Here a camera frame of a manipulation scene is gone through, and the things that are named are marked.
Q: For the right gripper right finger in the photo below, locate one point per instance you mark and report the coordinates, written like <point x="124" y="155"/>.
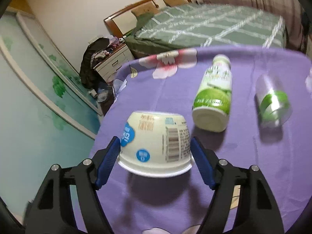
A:
<point x="257" y="211"/>

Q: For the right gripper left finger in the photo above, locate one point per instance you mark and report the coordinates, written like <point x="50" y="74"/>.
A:
<point x="52" y="211"/>

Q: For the clear plastic green-label cup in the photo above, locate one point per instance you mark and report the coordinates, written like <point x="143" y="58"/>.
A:
<point x="273" y="102"/>

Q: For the white green drink bottle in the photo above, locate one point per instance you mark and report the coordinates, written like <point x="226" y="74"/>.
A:
<point x="211" y="106"/>

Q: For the white instant noodle bowl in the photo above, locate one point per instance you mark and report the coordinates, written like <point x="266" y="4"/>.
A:
<point x="155" y="144"/>

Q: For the purple floral blanket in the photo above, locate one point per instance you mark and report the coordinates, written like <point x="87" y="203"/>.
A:
<point x="136" y="204"/>

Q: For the sliding wardrobe door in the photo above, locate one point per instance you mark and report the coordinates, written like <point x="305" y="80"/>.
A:
<point x="67" y="106"/>

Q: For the white bedside nightstand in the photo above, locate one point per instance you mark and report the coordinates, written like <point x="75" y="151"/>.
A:
<point x="108" y="68"/>

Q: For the dark clothes pile on nightstand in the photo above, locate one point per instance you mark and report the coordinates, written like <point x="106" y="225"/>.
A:
<point x="95" y="53"/>

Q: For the green plaid bed quilt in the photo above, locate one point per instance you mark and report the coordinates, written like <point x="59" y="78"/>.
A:
<point x="204" y="25"/>

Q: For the wooden bed headboard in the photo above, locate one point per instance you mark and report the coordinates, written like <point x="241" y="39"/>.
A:
<point x="124" y="21"/>

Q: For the left brown pillow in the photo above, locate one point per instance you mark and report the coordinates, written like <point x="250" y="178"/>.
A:
<point x="145" y="8"/>

